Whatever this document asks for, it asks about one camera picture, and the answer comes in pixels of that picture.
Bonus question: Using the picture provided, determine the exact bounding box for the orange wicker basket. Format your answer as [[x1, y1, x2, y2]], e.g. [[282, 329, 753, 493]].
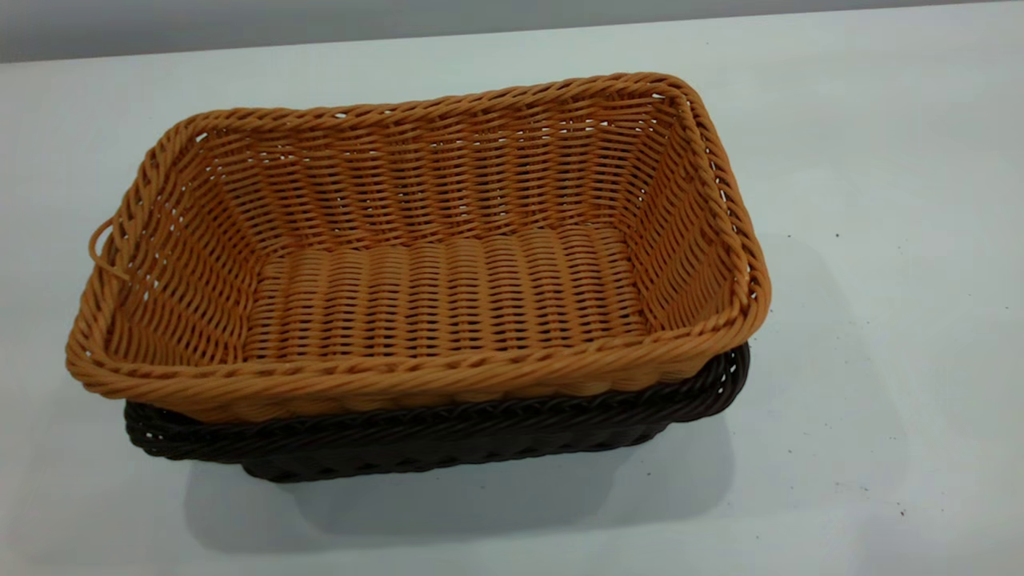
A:
[[66, 72, 773, 424]]

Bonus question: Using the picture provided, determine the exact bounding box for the black wicker basket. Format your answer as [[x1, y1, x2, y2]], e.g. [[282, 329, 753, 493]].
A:
[[124, 342, 751, 484]]

